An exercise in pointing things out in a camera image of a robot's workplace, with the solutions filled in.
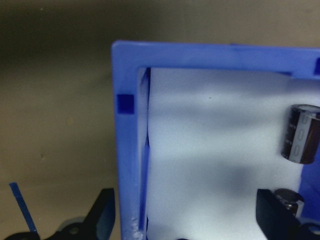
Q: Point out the blue bin with capacitors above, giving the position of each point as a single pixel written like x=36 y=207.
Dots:
x=125 y=150

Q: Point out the black cylindrical capacitor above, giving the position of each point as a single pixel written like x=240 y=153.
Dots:
x=302 y=135
x=290 y=202
x=183 y=238

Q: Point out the white foam bin liner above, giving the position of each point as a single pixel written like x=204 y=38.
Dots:
x=200 y=137

